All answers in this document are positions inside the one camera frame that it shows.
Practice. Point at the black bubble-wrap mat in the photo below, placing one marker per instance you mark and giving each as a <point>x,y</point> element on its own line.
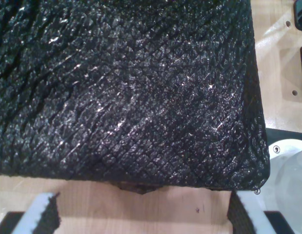
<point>116,97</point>

